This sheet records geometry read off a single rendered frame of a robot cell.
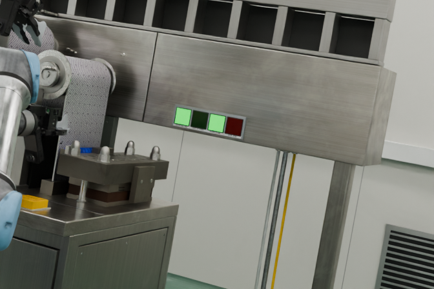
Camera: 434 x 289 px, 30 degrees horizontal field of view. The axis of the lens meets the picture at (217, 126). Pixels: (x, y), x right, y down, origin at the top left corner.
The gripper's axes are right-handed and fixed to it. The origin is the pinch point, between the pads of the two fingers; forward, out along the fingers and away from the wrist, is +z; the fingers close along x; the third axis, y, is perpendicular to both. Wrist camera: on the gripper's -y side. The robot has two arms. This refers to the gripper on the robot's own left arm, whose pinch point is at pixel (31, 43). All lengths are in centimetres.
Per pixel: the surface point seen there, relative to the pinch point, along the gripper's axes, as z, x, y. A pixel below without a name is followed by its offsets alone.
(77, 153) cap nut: 26.5, -14.7, -15.3
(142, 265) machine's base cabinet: 62, -32, -27
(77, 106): 25.1, -6.2, 0.1
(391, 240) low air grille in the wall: 259, -61, 122
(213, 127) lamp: 44, -41, 17
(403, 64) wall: 196, -48, 200
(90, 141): 40.4, -6.3, -1.5
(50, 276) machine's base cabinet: 26, -29, -53
